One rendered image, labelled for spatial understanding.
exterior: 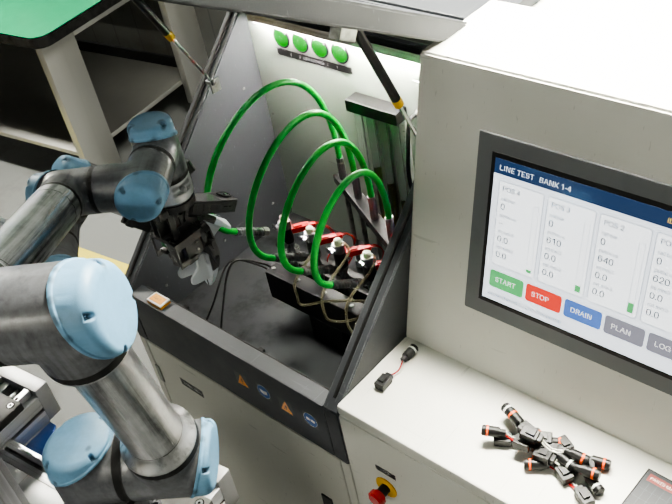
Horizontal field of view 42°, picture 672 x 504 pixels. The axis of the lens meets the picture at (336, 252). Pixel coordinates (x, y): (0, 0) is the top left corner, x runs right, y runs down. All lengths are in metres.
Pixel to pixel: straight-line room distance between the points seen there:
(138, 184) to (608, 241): 0.73
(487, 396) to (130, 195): 0.76
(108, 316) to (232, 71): 1.21
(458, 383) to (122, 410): 0.74
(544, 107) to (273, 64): 0.90
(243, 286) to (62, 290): 1.26
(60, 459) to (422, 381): 0.69
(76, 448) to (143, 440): 0.17
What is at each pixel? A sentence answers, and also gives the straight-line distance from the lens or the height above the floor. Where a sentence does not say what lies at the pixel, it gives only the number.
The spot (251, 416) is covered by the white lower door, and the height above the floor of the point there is 0.74.
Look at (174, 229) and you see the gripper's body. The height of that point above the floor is 1.38.
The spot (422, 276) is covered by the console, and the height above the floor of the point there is 1.13.
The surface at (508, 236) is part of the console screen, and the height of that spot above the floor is 1.28.
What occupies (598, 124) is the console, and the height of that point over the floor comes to 1.51.
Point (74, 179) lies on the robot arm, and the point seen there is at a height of 1.56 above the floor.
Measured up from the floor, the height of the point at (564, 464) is 1.01.
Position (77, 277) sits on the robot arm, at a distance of 1.01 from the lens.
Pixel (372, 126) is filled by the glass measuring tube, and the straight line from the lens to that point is 1.97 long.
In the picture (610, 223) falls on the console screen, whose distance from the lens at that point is 1.44.
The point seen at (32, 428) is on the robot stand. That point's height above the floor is 0.92.
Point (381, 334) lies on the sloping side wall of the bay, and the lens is 1.73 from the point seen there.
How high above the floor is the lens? 2.26
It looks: 39 degrees down
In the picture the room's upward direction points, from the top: 12 degrees counter-clockwise
